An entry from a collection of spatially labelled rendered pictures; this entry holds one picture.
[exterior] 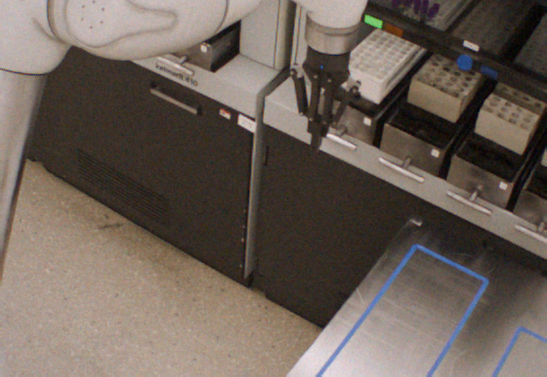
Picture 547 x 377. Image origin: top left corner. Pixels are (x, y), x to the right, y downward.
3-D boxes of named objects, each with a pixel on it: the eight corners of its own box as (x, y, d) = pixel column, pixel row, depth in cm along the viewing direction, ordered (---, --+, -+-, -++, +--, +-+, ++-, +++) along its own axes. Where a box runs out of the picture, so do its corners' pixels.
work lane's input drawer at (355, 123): (441, -6, 217) (446, -34, 211) (486, 13, 212) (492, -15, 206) (303, 131, 171) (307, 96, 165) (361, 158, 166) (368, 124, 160)
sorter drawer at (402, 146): (491, 15, 212) (497, -13, 206) (536, 35, 207) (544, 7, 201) (368, 162, 165) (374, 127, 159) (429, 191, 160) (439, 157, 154)
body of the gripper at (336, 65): (359, 38, 142) (353, 81, 148) (313, 25, 144) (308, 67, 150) (348, 61, 137) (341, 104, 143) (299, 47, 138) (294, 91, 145)
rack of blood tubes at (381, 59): (396, 28, 190) (399, 6, 185) (434, 44, 186) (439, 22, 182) (333, 89, 171) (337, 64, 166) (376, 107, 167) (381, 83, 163)
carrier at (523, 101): (539, 127, 164) (546, 105, 160) (536, 132, 163) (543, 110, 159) (491, 104, 169) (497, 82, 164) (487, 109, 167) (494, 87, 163)
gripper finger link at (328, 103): (331, 64, 145) (339, 66, 145) (326, 114, 153) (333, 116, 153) (324, 76, 143) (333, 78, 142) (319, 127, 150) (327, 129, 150)
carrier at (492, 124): (525, 150, 159) (533, 128, 155) (523, 155, 157) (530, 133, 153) (476, 126, 163) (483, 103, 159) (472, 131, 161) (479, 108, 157)
